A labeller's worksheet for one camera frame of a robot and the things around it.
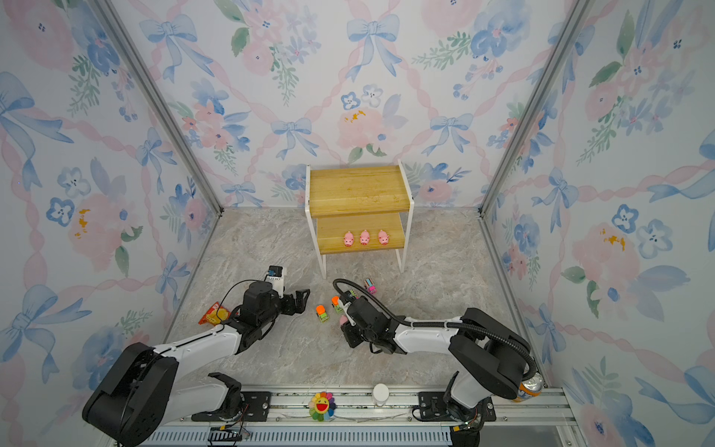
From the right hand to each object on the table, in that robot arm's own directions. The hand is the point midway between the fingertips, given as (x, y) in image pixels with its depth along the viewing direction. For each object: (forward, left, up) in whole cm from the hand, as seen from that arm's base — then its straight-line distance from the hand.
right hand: (343, 325), depth 87 cm
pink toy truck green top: (+4, -3, +14) cm, 15 cm away
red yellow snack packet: (+2, +42, +1) cm, 42 cm away
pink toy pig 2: (+22, -7, +17) cm, 28 cm away
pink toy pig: (+22, -12, +16) cm, 30 cm away
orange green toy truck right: (+7, +3, +1) cm, 7 cm away
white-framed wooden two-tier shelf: (+20, -5, +31) cm, 37 cm away
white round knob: (-20, -11, +6) cm, 23 cm away
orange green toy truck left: (+4, +8, 0) cm, 9 cm away
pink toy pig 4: (+1, 0, +2) cm, 2 cm away
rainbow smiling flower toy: (-22, +4, 0) cm, 22 cm away
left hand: (+10, +15, +6) cm, 19 cm away
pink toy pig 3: (+22, -1, +16) cm, 27 cm away
